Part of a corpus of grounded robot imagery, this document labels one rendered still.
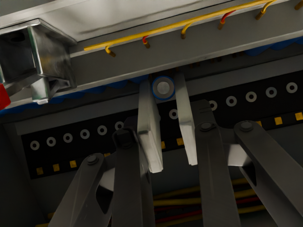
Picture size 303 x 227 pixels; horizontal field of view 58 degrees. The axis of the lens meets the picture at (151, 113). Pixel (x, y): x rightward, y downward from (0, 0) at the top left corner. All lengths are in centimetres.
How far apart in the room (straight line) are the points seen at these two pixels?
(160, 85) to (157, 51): 4
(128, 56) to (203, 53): 4
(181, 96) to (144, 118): 3
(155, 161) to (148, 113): 3
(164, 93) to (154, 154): 6
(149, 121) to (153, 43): 4
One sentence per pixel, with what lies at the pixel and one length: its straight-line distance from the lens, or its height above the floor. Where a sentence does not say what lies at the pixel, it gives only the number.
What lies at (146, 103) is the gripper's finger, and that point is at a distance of 17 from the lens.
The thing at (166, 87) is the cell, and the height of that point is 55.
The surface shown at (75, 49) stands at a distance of 16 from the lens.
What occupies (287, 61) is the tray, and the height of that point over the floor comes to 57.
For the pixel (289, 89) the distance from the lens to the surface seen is 31.
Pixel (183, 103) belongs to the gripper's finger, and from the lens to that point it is 16.
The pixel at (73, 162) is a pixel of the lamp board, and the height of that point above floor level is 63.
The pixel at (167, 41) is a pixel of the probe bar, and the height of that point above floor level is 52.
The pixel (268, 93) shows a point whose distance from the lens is 31.
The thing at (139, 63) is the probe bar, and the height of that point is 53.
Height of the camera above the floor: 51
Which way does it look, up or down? 17 degrees up
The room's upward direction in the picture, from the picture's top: 165 degrees clockwise
